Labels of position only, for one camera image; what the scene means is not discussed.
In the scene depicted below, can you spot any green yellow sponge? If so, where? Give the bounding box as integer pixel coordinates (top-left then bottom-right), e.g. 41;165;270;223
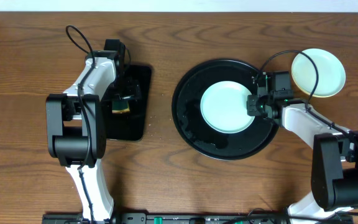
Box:
111;100;130;114

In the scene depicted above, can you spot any yellow plate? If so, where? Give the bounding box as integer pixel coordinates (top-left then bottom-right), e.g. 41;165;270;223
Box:
292;71;329;98

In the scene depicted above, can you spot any light green plate with stain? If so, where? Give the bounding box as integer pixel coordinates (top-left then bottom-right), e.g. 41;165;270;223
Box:
291;49;346;97

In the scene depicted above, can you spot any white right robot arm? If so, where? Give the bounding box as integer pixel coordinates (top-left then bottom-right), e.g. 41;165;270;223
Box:
247;72;358;223

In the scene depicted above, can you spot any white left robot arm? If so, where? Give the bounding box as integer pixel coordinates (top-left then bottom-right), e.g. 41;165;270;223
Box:
46;56;152;223

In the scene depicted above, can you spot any black rectangular tray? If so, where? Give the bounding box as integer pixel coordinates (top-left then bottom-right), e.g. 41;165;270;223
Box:
101;65;152;141

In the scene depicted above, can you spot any round black tray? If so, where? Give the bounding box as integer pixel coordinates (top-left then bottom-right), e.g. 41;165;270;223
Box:
172;58;278;161

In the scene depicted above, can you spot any right black cable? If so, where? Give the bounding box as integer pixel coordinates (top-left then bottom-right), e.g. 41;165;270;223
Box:
258;49;358;217

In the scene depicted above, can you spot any black cable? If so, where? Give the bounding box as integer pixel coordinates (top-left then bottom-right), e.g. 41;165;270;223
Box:
65;24;96;68
258;49;358;217

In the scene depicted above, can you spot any left black cable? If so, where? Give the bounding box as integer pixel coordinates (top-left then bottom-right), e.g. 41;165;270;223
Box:
65;24;96;68

